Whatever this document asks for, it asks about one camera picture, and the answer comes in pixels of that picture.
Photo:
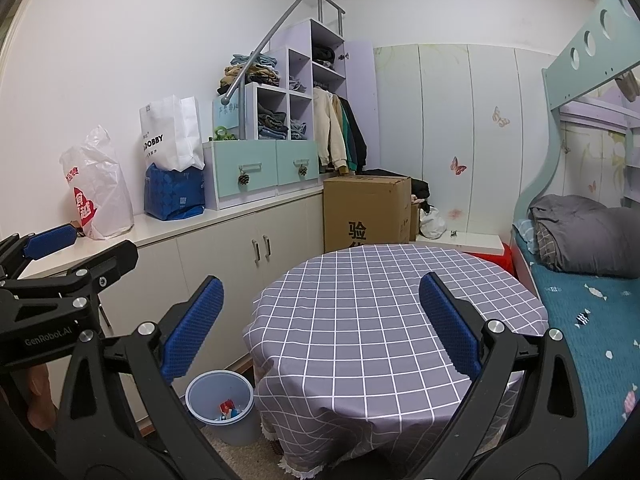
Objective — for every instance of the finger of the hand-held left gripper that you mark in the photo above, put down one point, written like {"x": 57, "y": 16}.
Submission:
{"x": 115, "y": 260}
{"x": 50, "y": 240}

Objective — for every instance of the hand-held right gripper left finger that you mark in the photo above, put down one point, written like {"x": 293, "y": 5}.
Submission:
{"x": 195, "y": 325}

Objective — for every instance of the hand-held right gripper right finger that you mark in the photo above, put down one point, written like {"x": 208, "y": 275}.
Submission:
{"x": 450, "y": 325}

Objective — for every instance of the blue plastic bin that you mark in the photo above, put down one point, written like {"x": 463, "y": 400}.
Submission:
{"x": 235, "y": 432}

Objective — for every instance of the person's left hand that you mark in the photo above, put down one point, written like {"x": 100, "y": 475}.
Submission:
{"x": 40, "y": 395}

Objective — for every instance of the white plastic bag red print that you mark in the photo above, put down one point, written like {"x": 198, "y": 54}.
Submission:
{"x": 100, "y": 195}

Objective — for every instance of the low white cabinet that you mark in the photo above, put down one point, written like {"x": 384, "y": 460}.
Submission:
{"x": 215, "y": 260}

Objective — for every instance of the grey checked tablecloth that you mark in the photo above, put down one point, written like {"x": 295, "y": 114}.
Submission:
{"x": 375, "y": 320}

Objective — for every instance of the white board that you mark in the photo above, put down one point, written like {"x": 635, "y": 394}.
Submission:
{"x": 465, "y": 244}

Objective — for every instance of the blue bag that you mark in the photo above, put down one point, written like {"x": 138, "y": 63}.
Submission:
{"x": 170, "y": 195}

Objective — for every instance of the small white plastic bag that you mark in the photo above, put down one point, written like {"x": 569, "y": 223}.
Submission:
{"x": 432, "y": 225}

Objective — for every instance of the faint pink flower sticker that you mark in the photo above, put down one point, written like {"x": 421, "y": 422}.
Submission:
{"x": 455, "y": 213}

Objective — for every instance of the blue checked pillow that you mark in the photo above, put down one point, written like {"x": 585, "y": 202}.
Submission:
{"x": 525, "y": 232}

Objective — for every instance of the black clothes heap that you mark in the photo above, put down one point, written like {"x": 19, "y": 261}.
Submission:
{"x": 420, "y": 190}

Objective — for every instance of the white paper bag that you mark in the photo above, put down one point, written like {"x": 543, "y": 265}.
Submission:
{"x": 165, "y": 130}

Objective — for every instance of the teal candy print bedsheet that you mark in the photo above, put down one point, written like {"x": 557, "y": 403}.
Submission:
{"x": 590, "y": 340}

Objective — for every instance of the wide teal drawer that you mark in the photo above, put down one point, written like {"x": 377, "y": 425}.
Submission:
{"x": 225, "y": 170}

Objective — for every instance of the large cardboard box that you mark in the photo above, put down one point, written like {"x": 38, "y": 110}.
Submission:
{"x": 365, "y": 205}

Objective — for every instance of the grey quilt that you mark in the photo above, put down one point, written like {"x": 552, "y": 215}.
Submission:
{"x": 590, "y": 240}

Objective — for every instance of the green toy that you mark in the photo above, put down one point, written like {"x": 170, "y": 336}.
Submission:
{"x": 222, "y": 135}

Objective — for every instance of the narrow teal drawer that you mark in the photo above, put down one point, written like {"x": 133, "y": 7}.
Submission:
{"x": 287, "y": 176}

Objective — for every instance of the folded jeans stack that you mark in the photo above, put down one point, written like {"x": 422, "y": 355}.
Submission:
{"x": 297, "y": 85}
{"x": 272, "y": 127}
{"x": 298, "y": 130}

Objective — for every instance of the black hanging jacket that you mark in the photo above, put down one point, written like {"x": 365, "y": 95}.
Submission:
{"x": 357, "y": 135}

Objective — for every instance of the pale butterfly sticker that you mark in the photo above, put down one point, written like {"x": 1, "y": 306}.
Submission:
{"x": 500, "y": 116}

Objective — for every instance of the white wardrobe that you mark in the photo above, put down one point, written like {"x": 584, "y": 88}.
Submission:
{"x": 440, "y": 110}

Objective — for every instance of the green hanging jacket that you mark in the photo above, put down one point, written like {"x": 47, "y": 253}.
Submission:
{"x": 348, "y": 125}

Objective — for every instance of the pile of folded clothes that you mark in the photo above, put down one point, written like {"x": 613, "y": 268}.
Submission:
{"x": 255, "y": 75}

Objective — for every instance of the purple bed shelf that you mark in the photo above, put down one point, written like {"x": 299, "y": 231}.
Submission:
{"x": 600, "y": 110}

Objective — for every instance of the teal drawer shelf unit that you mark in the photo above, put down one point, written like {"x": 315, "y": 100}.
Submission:
{"x": 297, "y": 65}

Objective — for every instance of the grey metal handrail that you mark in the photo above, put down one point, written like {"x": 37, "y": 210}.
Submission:
{"x": 285, "y": 22}

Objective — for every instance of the folded black clothes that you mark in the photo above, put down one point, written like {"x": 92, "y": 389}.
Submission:
{"x": 325, "y": 55}

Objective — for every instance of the brown hanging cloth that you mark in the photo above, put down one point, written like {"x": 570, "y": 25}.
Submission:
{"x": 627, "y": 87}

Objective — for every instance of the teal bunk bed frame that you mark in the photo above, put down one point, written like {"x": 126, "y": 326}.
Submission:
{"x": 590, "y": 55}

